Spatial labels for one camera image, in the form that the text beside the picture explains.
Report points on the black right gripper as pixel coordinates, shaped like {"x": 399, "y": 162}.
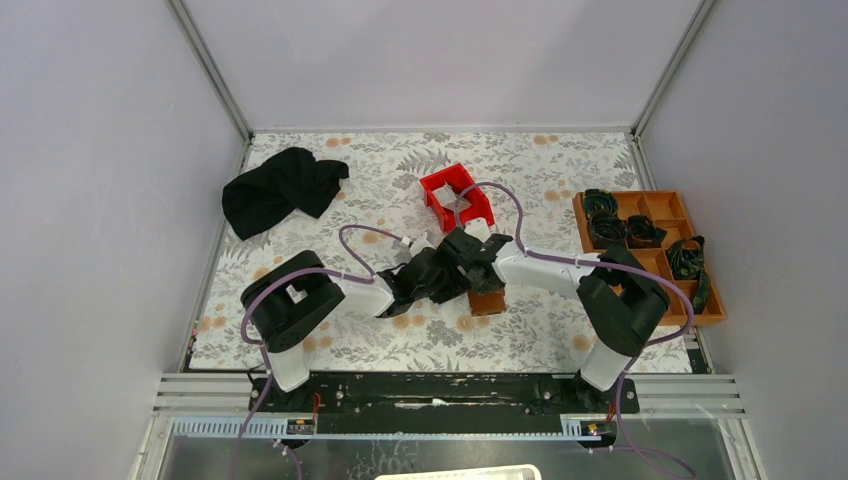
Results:
{"x": 486, "y": 288}

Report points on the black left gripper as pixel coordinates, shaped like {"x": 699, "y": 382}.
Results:
{"x": 454, "y": 284}

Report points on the brown leather card holder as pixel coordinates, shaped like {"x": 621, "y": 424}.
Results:
{"x": 493, "y": 303}

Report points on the stack of credit cards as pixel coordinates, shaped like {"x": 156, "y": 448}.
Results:
{"x": 449, "y": 199}

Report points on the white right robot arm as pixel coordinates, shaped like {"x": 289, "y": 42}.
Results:
{"x": 624, "y": 302}

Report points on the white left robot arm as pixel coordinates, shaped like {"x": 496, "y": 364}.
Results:
{"x": 289, "y": 302}

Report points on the red plastic bin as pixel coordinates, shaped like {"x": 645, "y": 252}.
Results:
{"x": 458, "y": 177}

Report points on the floral table mat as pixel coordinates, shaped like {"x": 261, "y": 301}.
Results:
{"x": 530, "y": 178}

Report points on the dark rolled tie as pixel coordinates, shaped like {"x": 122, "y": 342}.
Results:
{"x": 599, "y": 202}
{"x": 607, "y": 230}
{"x": 643, "y": 233}

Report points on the black cloth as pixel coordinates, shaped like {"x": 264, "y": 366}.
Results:
{"x": 292, "y": 179}

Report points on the orange compartment tray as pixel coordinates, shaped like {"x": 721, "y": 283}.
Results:
{"x": 668, "y": 211}

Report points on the dark patterned tie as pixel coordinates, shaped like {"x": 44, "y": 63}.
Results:
{"x": 686, "y": 259}

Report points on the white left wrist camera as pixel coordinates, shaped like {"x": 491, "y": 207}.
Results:
{"x": 417, "y": 245}

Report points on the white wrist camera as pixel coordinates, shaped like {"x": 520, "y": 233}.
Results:
{"x": 479, "y": 229}
{"x": 417, "y": 245}

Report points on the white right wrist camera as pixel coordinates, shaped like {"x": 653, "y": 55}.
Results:
{"x": 479, "y": 229}

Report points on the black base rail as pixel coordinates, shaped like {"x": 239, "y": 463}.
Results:
{"x": 422, "y": 403}

